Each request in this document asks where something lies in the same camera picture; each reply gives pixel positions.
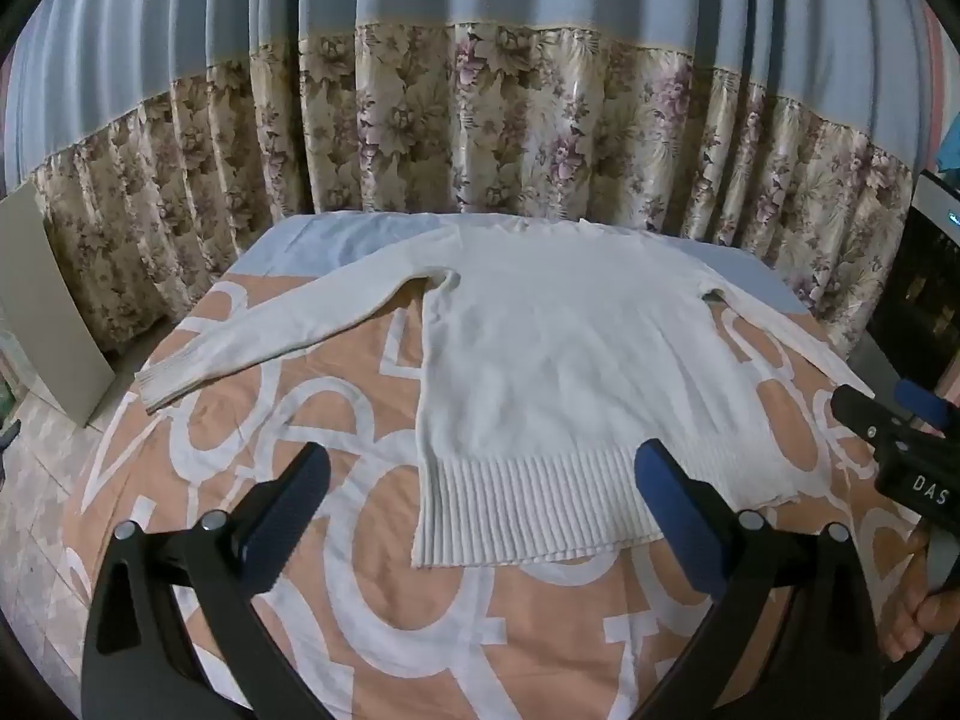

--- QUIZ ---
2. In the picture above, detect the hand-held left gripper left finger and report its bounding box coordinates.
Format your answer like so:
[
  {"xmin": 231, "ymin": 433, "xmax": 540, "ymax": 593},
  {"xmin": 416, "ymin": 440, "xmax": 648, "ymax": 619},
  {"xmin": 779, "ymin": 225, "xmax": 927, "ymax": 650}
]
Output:
[{"xmin": 81, "ymin": 442, "xmax": 335, "ymax": 720}]

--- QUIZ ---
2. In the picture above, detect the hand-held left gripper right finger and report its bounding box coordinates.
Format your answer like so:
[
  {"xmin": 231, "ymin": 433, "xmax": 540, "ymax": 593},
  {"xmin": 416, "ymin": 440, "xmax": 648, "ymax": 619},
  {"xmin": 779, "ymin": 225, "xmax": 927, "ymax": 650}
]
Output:
[{"xmin": 630, "ymin": 439, "xmax": 901, "ymax": 720}]

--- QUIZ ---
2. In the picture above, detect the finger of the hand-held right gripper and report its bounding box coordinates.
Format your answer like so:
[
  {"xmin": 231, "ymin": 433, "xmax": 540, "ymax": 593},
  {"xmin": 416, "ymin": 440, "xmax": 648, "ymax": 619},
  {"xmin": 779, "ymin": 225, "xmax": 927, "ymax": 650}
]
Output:
[
  {"xmin": 895, "ymin": 379, "xmax": 960, "ymax": 436},
  {"xmin": 830, "ymin": 384, "xmax": 905, "ymax": 458}
]

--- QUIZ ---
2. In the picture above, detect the white knit sweater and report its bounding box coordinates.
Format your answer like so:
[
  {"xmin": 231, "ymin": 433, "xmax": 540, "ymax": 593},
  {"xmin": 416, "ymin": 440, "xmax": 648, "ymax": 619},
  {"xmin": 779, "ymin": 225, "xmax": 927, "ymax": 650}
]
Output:
[{"xmin": 135, "ymin": 217, "xmax": 863, "ymax": 568}]

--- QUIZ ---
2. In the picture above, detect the person's right hand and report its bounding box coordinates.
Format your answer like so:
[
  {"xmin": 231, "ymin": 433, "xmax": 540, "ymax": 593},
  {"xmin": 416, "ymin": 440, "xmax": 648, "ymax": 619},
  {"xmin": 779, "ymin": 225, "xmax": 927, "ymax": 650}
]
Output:
[{"xmin": 876, "ymin": 517, "xmax": 960, "ymax": 662}]

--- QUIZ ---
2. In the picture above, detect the dark glass-front cabinet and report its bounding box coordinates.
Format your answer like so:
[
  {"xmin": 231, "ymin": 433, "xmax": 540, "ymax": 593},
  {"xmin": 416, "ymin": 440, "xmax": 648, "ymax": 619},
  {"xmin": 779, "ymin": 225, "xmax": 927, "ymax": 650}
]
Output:
[{"xmin": 865, "ymin": 165, "xmax": 960, "ymax": 400}]

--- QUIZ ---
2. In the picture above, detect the orange and blue printed bedsheet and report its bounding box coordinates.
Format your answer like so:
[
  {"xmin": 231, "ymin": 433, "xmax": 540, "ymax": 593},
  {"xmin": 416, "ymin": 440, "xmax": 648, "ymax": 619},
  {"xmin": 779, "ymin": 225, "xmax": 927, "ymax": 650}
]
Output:
[{"xmin": 64, "ymin": 211, "xmax": 931, "ymax": 720}]

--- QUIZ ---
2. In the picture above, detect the grey flat board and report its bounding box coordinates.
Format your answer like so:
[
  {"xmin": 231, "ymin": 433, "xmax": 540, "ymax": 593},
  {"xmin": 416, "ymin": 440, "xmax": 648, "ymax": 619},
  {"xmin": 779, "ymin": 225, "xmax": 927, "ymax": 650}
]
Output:
[{"xmin": 0, "ymin": 180, "xmax": 119, "ymax": 430}]

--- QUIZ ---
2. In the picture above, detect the blue floral curtain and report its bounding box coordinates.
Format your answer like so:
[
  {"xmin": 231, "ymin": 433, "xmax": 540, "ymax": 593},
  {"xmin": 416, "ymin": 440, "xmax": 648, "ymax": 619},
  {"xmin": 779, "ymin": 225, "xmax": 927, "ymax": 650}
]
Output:
[{"xmin": 0, "ymin": 0, "xmax": 947, "ymax": 365}]

